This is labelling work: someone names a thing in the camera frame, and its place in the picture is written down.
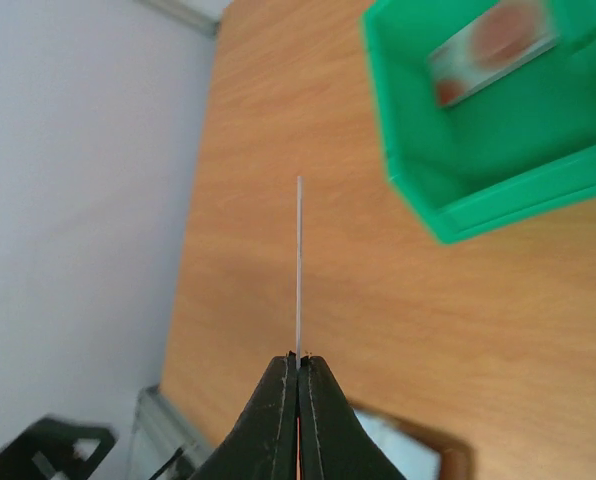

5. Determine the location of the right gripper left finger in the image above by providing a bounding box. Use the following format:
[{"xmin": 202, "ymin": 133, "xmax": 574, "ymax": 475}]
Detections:
[{"xmin": 193, "ymin": 353, "xmax": 298, "ymax": 480}]

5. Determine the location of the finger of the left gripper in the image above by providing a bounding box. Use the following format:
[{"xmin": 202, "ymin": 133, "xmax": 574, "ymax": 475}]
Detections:
[{"xmin": 0, "ymin": 416, "xmax": 117, "ymax": 479}]

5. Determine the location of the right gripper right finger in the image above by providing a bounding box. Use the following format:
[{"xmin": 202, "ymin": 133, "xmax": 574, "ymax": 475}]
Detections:
[{"xmin": 298, "ymin": 356, "xmax": 403, "ymax": 480}]

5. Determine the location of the brown leather card holder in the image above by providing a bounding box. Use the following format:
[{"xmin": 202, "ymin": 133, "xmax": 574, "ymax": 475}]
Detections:
[{"xmin": 350, "ymin": 401, "xmax": 475, "ymax": 479}]

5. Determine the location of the grey card with red dot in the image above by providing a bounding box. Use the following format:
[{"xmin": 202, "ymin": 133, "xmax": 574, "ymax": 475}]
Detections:
[{"xmin": 428, "ymin": 1, "xmax": 558, "ymax": 108}]

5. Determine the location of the green left bin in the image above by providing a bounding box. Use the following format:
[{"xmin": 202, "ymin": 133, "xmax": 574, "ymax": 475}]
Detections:
[{"xmin": 362, "ymin": 1, "xmax": 596, "ymax": 244}]

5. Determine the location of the aluminium front rail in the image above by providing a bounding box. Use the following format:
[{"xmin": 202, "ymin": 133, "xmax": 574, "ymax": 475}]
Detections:
[{"xmin": 126, "ymin": 385, "xmax": 214, "ymax": 480}]

